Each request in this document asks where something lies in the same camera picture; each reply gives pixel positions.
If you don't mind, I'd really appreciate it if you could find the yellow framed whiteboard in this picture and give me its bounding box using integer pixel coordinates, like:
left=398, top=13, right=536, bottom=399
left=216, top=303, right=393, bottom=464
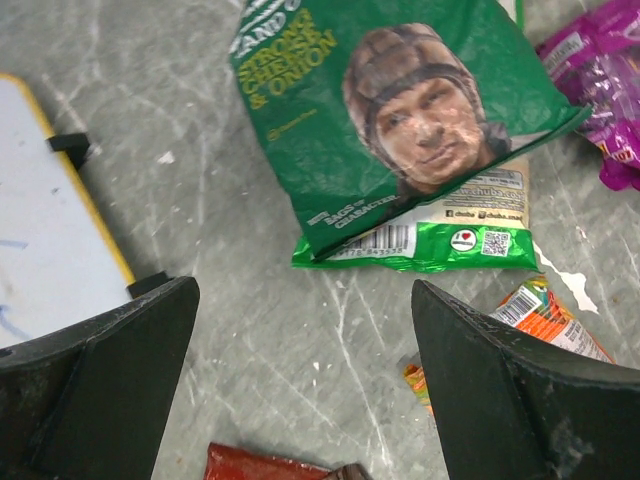
left=0, top=72, right=172, bottom=349

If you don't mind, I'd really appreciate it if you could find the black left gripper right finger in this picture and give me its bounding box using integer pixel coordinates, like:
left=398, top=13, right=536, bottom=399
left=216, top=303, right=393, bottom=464
left=411, top=280, right=639, bottom=479

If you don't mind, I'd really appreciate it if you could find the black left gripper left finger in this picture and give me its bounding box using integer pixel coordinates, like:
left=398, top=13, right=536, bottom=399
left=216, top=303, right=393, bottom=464
left=1, top=277, right=200, bottom=479

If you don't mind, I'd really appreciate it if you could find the red snack packet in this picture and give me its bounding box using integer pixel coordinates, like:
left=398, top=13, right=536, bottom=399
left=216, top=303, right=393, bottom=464
left=204, top=443, right=330, bottom=480

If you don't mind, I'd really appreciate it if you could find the orange snack bag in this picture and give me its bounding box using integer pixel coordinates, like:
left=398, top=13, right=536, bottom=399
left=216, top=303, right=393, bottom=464
left=402, top=274, right=616, bottom=417

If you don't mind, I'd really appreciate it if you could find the green Chuba cassava chips bag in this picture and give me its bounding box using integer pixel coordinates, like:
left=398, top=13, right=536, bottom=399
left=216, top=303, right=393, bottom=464
left=296, top=156, right=535, bottom=272

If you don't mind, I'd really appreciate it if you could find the dark green crisps bag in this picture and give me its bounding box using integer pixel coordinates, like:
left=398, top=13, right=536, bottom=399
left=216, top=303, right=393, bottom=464
left=229, top=1, right=590, bottom=262

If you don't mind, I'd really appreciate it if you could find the purple snack bag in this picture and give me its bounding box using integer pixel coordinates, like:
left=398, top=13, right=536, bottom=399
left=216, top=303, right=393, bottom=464
left=536, top=0, right=639, bottom=191

